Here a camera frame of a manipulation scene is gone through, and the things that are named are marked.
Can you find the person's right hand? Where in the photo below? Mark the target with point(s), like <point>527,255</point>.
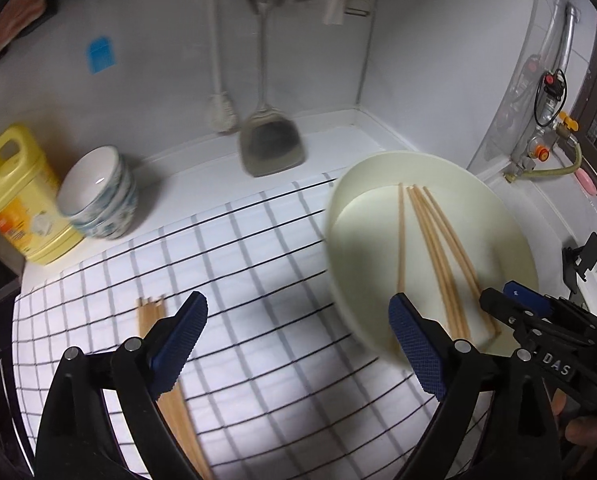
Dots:
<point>583,430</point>

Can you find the blue floral ceramic bowl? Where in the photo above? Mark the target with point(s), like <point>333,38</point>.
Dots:
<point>123,202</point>
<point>91,180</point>
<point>108,229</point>

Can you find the black clamp stand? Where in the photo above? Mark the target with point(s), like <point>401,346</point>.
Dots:
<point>585,257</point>

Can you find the large cream bowl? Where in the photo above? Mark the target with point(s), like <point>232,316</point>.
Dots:
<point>368,240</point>

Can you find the small metal wall holder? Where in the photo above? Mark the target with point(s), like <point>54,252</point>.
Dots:
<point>358,5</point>

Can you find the blue wall sticker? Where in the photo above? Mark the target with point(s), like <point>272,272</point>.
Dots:
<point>101,55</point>

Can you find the bundle of wooden chopsticks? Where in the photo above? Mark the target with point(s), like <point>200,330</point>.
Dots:
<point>181,422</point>

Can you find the gas valve with metal pipe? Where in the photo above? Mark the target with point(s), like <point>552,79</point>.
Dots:
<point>548,125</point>

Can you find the white black checkered cloth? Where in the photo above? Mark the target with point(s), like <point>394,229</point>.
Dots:
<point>278,360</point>

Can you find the small pink object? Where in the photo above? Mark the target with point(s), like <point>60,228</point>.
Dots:
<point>588,182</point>

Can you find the metal spatula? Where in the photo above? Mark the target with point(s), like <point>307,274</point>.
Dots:
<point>271,140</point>

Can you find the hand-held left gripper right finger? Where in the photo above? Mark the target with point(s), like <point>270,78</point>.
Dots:
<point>418,350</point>

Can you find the yellow dish soap bottle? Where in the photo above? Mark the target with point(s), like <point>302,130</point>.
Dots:
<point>18,195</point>

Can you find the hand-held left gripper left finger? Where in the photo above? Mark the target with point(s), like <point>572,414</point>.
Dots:
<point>178,345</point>

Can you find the white dish brush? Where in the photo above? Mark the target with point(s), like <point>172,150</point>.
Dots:
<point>223,110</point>

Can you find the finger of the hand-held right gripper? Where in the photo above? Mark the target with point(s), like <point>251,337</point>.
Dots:
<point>505,312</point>
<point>525,296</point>

